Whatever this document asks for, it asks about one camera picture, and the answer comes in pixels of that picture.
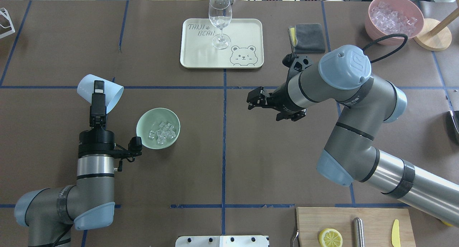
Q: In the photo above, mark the ice cubes in bowl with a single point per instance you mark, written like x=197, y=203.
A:
x=165, y=133

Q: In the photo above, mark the grey folded cloth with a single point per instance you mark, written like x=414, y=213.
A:
x=307, y=38

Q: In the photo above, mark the steel knife sharpener rod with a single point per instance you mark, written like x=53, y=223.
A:
x=359, y=232

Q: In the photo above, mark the yellow plastic knife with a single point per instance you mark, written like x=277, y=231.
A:
x=395, y=234

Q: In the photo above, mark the pink bowl of ice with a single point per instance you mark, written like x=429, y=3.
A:
x=387, y=17

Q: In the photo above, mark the light blue cup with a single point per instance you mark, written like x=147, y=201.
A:
x=112, y=91

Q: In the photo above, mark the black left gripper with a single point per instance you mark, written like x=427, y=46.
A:
x=96, y=141

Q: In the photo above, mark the clear wine glass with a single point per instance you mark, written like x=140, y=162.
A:
x=220, y=16

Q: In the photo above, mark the wooden cup stand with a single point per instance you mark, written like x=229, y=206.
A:
x=435, y=35

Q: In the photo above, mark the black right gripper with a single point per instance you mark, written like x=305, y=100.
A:
x=280, y=95

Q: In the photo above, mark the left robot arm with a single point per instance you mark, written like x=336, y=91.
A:
x=50, y=213

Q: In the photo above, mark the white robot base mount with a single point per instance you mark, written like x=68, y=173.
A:
x=223, y=241

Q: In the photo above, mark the white wire dish rack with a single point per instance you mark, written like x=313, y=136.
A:
x=6, y=24

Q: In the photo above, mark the lemon half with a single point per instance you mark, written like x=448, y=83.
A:
x=330, y=237

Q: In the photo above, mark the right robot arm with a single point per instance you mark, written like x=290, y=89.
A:
x=345, y=75

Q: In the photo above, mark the mint green bowl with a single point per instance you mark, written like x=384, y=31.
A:
x=150, y=121

